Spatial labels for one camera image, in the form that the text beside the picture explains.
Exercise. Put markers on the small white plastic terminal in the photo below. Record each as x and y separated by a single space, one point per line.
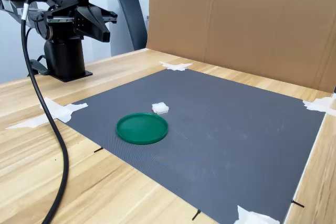
160 108

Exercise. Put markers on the dark grey chair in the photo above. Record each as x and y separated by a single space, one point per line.
132 22

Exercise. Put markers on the dark grey mat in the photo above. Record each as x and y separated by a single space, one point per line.
210 134

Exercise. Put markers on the round green lid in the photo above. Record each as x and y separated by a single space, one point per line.
141 129

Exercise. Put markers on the large brown cardboard partition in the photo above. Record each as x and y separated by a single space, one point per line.
249 24

